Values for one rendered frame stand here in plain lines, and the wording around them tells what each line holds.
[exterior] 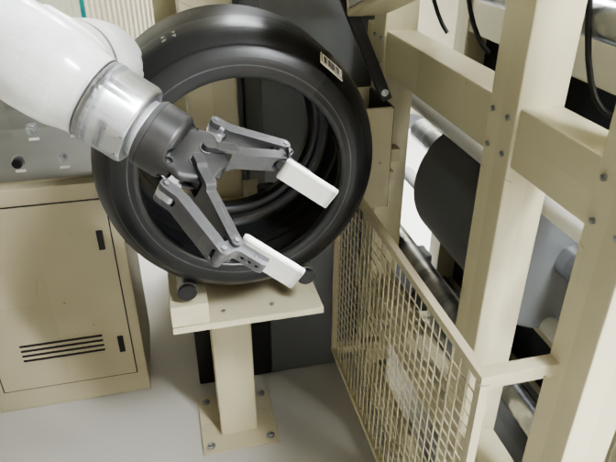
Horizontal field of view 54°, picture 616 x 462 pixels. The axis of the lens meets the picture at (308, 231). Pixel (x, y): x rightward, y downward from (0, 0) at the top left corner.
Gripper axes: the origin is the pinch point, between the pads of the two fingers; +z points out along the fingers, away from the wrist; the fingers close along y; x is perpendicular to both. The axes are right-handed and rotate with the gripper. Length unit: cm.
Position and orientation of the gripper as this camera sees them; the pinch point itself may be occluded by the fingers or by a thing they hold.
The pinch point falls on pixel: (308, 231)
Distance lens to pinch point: 65.3
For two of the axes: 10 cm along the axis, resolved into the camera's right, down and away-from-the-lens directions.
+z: 8.4, 5.3, 1.3
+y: -2.8, 6.3, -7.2
